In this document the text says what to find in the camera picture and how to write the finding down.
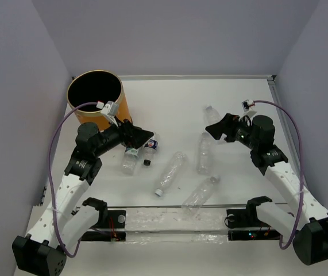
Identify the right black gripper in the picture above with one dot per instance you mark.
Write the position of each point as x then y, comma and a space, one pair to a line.
226, 126

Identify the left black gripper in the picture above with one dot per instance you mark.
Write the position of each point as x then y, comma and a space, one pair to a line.
130, 135

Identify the clear bottle blue label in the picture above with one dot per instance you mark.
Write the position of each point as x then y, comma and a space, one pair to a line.
149, 151

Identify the clear bottle green white label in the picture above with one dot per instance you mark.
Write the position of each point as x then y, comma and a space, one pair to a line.
129, 161

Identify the clear bottle white cap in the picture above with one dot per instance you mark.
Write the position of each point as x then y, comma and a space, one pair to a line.
170, 173

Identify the clear bottle front grey cap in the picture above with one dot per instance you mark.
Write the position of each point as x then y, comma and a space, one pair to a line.
201, 194

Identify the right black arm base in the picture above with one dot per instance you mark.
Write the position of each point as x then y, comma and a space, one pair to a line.
242, 227

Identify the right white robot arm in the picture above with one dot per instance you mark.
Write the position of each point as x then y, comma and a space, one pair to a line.
305, 227

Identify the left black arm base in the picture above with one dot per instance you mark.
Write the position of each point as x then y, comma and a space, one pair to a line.
109, 229

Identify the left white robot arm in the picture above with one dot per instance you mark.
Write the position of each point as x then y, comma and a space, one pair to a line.
57, 234

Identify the orange cylindrical bin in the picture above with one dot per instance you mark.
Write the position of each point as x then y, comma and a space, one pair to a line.
94, 90

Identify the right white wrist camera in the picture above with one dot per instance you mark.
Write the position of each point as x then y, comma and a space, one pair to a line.
248, 107

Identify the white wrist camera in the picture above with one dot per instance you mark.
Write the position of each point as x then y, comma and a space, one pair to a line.
248, 107
108, 111

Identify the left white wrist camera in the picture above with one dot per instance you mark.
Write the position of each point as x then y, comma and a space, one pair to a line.
108, 111

